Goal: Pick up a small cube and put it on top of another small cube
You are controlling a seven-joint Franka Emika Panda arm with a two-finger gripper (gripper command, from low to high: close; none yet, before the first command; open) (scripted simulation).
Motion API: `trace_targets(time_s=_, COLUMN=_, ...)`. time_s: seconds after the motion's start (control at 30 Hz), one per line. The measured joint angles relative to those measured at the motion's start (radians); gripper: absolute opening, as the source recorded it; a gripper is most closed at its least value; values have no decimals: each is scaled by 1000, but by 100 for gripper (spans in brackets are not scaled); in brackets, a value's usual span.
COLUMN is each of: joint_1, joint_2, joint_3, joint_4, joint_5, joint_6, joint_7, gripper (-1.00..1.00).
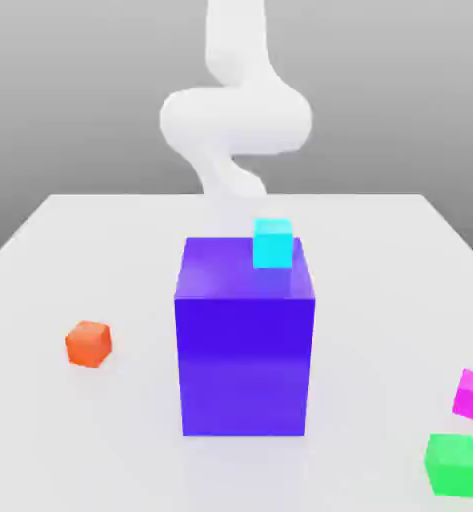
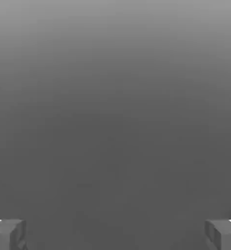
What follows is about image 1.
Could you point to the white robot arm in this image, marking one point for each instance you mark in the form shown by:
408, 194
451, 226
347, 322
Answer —
236, 116

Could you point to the small cyan cube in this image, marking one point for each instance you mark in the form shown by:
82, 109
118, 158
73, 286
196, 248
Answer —
272, 248

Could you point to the small orange cube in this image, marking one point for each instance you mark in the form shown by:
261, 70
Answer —
88, 344

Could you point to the small green cube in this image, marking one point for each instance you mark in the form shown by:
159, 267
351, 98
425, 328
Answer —
454, 466

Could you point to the large purple box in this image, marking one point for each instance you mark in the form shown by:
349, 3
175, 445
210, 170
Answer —
244, 360

